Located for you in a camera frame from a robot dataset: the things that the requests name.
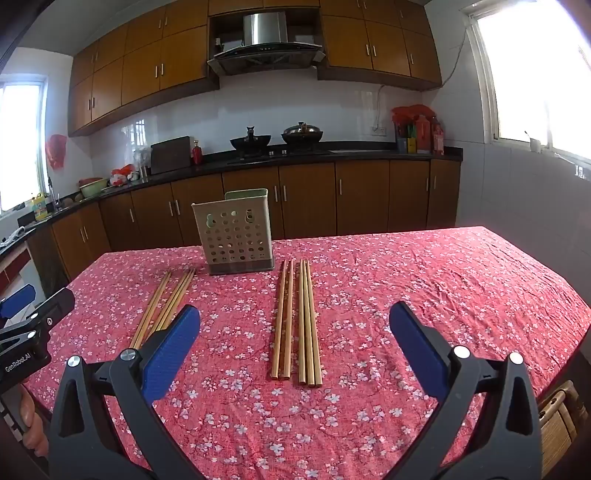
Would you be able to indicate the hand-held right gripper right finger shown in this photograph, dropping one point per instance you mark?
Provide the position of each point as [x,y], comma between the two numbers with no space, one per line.
[418,350]

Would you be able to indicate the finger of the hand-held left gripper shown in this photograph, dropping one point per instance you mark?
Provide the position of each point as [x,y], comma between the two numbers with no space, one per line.
[55,307]
[18,300]

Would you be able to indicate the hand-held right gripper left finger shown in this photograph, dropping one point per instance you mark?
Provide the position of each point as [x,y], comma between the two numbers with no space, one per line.
[171,350]

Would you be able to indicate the beige perforated utensil holder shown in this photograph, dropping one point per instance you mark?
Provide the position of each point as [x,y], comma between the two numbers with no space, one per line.
[231,230]

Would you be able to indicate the person's left hand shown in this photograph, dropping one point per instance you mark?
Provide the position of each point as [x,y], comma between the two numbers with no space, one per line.
[32,429]

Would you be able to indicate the red floral tablecloth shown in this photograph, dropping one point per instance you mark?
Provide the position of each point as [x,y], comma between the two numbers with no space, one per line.
[369,415]

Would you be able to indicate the yellow detergent bottle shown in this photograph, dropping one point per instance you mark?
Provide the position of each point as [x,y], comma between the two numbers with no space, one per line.
[40,208]

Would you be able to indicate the metal faucet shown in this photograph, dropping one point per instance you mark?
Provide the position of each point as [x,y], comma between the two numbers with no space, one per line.
[53,194]

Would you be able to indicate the green basin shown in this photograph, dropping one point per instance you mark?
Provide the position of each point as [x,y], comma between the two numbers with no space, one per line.
[92,188]

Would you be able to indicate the red and white bag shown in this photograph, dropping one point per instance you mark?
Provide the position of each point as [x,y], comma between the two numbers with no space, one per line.
[122,175]

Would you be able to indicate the hanging red plastic bag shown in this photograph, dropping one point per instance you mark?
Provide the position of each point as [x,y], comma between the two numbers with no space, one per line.
[56,152]

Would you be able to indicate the window above sink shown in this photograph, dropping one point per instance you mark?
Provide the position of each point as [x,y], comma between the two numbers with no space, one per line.
[21,138]

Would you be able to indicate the wooden base cabinets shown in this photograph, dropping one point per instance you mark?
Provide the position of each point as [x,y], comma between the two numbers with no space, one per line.
[360,198]

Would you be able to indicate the clear plastic bag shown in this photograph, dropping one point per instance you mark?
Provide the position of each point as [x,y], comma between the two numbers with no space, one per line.
[143,159]

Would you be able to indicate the dark wooden cutting board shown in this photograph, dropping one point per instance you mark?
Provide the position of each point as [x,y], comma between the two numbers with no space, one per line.
[171,154]

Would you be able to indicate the small red bottle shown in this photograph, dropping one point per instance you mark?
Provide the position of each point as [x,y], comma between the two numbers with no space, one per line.
[197,154]

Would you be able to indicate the black kitchen countertop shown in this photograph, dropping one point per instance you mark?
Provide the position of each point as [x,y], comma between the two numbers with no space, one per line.
[369,154]

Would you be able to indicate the blue seasoning box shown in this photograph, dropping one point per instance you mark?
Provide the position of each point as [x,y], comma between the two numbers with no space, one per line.
[401,145]

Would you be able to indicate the yellow green seasoning packet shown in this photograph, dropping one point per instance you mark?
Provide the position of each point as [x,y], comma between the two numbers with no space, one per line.
[412,138]

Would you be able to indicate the red sauce bottle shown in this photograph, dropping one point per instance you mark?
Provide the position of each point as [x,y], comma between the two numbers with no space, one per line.
[437,138]

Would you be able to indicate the large red oil bottle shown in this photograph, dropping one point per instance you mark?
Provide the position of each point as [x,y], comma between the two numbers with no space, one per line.
[425,136]

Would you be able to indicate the black wok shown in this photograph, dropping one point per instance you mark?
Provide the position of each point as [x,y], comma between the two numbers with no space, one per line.
[249,143]

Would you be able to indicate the black gas stove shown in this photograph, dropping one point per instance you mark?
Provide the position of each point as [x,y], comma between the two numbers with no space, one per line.
[277,155]

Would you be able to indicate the white cup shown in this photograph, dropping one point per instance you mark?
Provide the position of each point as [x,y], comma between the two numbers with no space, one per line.
[534,146]

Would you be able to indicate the red bag over bottles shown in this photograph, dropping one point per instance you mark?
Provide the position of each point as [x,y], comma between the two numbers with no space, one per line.
[411,113]

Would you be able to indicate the dark pot with lid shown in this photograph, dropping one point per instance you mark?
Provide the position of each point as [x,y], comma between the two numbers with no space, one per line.
[302,134]

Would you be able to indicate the large bright window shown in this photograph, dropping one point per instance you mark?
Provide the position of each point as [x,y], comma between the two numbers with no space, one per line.
[531,69]

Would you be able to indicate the steel range hood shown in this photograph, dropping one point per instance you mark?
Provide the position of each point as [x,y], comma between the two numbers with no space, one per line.
[265,37]

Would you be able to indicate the white wall socket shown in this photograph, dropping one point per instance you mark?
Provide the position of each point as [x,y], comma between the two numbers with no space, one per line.
[379,130]

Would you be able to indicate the long wooden wall cabinets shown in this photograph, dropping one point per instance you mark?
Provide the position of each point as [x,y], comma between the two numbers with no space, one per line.
[138,69]

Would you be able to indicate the short wooden wall cabinets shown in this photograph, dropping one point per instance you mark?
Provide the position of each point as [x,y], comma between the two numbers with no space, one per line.
[383,41]

